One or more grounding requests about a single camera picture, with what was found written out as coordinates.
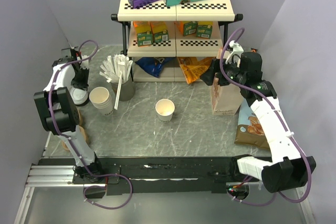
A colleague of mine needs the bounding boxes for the brown cardboard cup carrier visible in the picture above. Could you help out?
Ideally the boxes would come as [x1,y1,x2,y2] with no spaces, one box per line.
[61,110,89,152]

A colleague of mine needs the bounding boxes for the bundle of wrapped white straws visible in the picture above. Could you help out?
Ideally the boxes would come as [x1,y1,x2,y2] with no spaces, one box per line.
[99,54,133,110]

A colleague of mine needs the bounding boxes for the brown chips bag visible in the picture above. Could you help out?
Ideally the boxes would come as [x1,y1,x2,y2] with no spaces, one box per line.
[234,99,270,151]

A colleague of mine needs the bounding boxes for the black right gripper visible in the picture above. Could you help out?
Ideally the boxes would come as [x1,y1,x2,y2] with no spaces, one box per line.
[199,58,246,87]

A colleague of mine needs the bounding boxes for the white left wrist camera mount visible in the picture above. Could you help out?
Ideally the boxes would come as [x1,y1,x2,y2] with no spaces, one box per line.
[77,55,90,69]

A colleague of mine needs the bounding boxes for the white paper coffee cup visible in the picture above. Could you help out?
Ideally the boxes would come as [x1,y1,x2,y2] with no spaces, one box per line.
[155,99,175,123]

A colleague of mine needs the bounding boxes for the stack of white paper cups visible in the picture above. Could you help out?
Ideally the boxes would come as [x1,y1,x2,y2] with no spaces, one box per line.
[89,87,113,116]

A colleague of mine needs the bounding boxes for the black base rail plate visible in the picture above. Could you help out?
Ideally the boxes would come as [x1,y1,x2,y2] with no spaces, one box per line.
[25,156,279,196]

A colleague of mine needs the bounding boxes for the green orange box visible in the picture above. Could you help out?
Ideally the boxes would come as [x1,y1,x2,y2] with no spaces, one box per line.
[133,21,153,47]
[175,21,198,36]
[196,21,213,39]
[150,21,169,43]

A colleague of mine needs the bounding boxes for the stack of white lids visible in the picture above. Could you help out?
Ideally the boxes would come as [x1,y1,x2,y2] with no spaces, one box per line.
[70,87,89,106]

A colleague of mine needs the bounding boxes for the grey straw holder cup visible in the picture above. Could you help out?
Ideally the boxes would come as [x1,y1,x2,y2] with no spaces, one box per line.
[119,77,135,101]

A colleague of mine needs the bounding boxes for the green orange box far right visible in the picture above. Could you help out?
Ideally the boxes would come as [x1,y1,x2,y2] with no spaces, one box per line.
[196,21,213,39]

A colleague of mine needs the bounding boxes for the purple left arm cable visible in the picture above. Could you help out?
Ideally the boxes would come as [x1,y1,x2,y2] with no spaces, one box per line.
[48,39,133,210]

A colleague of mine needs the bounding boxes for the cream two-tier shelf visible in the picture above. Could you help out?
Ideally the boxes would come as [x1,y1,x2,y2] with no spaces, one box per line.
[111,0,243,82]

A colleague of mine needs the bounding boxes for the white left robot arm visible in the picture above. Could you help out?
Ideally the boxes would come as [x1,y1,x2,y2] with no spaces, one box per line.
[34,48,104,183]

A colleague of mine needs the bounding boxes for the blue snack bag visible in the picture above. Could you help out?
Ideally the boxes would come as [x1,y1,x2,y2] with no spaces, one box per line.
[135,57,174,78]

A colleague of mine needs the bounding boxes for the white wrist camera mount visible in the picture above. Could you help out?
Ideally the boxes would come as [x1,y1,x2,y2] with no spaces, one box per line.
[225,40,244,65]
[77,55,90,69]

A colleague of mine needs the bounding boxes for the green orange box far left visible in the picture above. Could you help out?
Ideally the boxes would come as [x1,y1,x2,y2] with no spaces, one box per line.
[133,21,153,47]

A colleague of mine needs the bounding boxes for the orange snack bag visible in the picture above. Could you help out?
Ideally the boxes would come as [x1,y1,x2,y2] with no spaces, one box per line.
[177,57,216,84]

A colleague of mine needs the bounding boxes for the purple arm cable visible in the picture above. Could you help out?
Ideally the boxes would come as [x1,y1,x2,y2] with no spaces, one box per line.
[219,27,313,206]
[48,39,133,210]

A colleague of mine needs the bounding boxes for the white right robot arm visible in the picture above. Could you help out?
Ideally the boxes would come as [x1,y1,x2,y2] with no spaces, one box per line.
[201,49,316,194]

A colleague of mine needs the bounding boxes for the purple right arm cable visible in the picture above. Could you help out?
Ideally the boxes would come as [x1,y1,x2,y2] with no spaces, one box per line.
[219,27,313,206]

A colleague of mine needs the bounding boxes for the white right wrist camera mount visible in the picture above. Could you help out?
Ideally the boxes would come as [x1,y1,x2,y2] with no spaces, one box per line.
[225,40,244,65]

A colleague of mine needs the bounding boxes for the paper takeout bag orange handles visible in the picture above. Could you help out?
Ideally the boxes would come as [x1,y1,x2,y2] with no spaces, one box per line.
[209,47,258,116]

